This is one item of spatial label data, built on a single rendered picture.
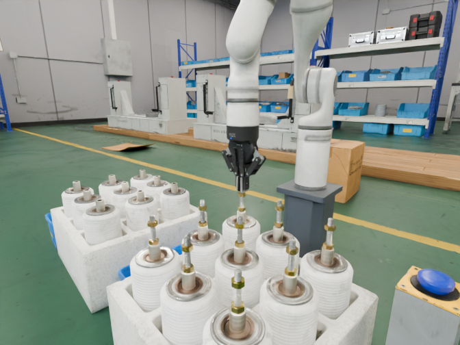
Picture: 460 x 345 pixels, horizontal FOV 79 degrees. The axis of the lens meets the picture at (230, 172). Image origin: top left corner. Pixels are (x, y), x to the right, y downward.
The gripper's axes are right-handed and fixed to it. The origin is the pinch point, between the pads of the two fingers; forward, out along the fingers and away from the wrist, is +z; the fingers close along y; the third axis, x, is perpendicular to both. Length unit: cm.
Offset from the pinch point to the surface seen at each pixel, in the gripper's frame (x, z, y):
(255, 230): 0.1, 10.8, 4.6
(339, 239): 56, 35, 1
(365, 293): 5.2, 17.3, 29.2
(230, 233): -4.8, 11.2, 0.9
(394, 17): 786, -210, -237
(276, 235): -1.6, 8.8, 12.2
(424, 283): -7.3, 2.8, 39.8
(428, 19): 432, -119, -74
